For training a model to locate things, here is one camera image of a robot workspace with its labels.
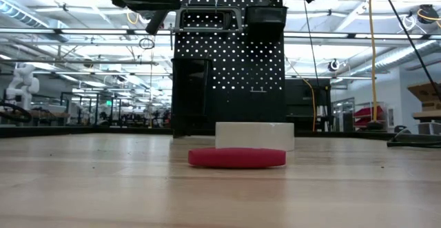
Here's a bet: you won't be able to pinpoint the white tape roll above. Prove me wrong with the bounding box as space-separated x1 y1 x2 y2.
215 121 296 152

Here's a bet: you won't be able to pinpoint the wide black pegboard bin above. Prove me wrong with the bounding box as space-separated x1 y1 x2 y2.
244 6 289 43

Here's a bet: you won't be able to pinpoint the tall black pegboard bin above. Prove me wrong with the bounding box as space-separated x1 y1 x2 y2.
171 58 213 119

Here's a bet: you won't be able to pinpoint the black cabinet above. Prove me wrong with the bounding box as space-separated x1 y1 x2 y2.
287 78 332 132

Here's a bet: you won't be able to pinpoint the black perforated pegboard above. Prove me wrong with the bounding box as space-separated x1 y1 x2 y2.
171 0 287 138

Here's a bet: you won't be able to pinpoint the red storage bins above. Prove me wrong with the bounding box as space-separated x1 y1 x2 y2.
353 105 384 128

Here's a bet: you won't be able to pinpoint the black round floor weight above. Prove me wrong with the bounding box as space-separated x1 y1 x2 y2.
365 120 384 132

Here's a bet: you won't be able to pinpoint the white robot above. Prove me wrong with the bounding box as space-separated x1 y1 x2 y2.
5 63 41 111

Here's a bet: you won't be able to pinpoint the cardboard box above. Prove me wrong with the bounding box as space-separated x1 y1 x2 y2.
407 82 441 112

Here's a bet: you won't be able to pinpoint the thin black hanging cable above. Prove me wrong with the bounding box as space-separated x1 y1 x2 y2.
302 0 321 88

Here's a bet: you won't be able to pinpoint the thin yellow cable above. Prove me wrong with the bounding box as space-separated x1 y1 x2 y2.
289 62 317 132

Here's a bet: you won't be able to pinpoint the black taut cable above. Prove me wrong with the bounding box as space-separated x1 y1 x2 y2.
376 0 441 103

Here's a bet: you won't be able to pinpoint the black aluminium table frame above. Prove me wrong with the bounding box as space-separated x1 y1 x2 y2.
0 125 397 141

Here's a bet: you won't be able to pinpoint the black ceiling cable reel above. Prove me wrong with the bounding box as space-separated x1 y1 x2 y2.
416 3 441 25

